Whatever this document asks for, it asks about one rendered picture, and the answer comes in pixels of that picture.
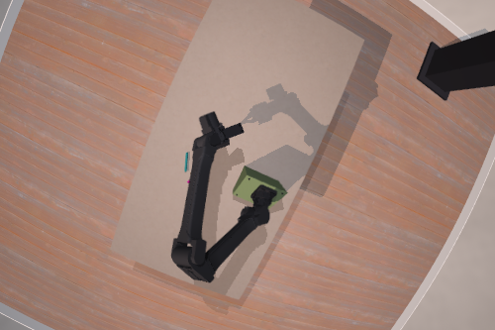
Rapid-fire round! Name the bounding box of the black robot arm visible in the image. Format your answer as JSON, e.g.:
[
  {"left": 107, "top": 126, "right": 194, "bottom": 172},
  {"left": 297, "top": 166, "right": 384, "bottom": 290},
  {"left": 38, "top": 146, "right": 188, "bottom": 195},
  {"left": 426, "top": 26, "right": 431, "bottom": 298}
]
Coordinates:
[{"left": 171, "top": 111, "right": 277, "bottom": 282}]

